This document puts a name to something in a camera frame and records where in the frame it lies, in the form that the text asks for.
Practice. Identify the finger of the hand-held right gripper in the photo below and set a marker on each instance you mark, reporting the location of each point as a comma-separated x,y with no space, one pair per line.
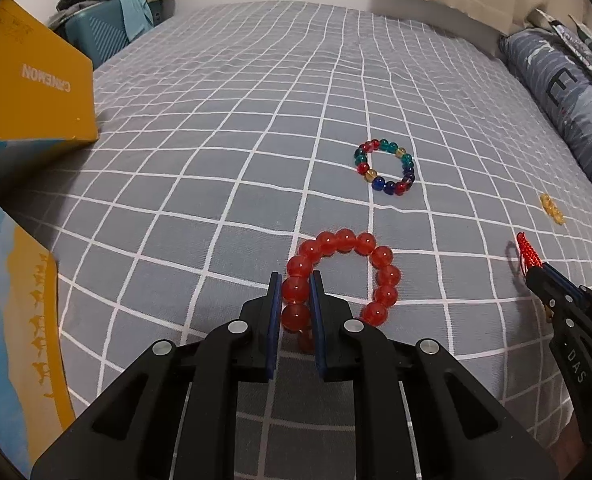
558,277
571,355

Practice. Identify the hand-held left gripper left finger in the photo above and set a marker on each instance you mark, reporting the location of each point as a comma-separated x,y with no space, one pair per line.
274,325

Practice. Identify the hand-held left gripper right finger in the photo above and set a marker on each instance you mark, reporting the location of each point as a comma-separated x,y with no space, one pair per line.
318,325

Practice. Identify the sky print jewelry box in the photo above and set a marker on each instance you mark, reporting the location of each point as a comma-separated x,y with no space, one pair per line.
16,310

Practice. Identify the grey grid bedsheet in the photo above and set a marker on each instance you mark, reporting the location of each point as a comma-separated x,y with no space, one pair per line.
226,160

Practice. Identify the grey camouflage pillow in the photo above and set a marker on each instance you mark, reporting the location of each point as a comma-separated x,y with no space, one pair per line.
566,100

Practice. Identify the yellow cardboard box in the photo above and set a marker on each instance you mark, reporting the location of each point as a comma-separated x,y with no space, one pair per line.
36,90

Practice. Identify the dark blue storage bin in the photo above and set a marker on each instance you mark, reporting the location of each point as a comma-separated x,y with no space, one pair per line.
159,10

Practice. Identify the teal ribbed suitcase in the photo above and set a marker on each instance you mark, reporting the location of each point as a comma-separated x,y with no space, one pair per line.
96,35

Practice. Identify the teal cloth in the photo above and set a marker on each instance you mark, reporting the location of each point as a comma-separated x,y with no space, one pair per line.
136,10

